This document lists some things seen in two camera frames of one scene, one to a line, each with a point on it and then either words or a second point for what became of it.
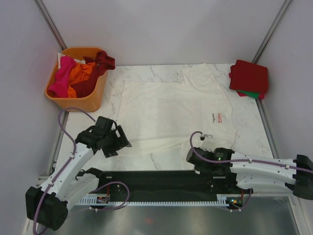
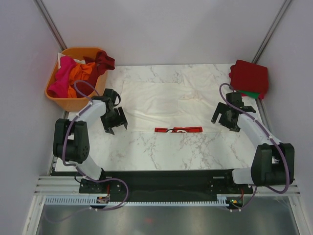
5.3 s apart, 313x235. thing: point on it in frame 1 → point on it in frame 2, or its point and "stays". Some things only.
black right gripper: [200, 169] → [222, 108]
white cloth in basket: [59, 55] stays
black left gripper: [122, 142] → [121, 120]
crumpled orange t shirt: [81, 72] stays
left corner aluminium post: [46, 16] stays
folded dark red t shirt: [249, 77] stays
